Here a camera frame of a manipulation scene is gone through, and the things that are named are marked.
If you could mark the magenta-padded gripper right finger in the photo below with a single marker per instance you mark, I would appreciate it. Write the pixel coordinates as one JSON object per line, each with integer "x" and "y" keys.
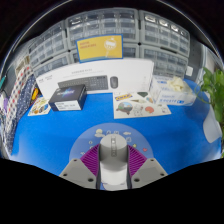
{"x": 148, "y": 171}

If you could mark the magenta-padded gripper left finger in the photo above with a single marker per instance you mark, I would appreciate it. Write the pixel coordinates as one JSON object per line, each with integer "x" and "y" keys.
{"x": 78, "y": 171}

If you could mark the white computer mouse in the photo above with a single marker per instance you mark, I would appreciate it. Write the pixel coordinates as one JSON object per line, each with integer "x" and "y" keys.
{"x": 113, "y": 163}

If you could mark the round blue printed mouse pad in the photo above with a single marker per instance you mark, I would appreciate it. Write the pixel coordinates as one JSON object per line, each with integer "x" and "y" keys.
{"x": 83, "y": 140}

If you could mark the white cartoon sticker sheet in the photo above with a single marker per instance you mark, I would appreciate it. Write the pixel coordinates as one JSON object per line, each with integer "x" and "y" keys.
{"x": 140, "y": 106}

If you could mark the small black product box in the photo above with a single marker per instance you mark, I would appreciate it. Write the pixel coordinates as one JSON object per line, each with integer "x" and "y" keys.
{"x": 68, "y": 98}

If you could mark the white plant pot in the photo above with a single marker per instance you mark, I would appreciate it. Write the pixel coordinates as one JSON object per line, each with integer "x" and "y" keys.
{"x": 212, "y": 126}

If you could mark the white tissue box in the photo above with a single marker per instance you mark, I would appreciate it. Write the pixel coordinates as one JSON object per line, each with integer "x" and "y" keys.
{"x": 166, "y": 95}

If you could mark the yellow plastic object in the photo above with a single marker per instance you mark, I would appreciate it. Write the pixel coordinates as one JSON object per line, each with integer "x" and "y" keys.
{"x": 35, "y": 94}

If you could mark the white keyboard packaging box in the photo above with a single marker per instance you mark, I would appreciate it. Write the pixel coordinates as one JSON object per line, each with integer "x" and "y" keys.
{"x": 133, "y": 71}

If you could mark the green leafy plant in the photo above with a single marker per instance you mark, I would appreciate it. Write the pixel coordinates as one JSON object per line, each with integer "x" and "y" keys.
{"x": 215, "y": 86}

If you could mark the teal plastic object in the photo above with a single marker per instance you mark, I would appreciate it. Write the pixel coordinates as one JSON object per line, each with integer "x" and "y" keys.
{"x": 2, "y": 82}

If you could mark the white wicker basket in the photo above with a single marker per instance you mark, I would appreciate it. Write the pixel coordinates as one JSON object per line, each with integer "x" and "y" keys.
{"x": 21, "y": 66}

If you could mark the yellow and blue box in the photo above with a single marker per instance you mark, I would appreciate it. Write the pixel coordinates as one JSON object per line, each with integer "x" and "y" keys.
{"x": 99, "y": 48}

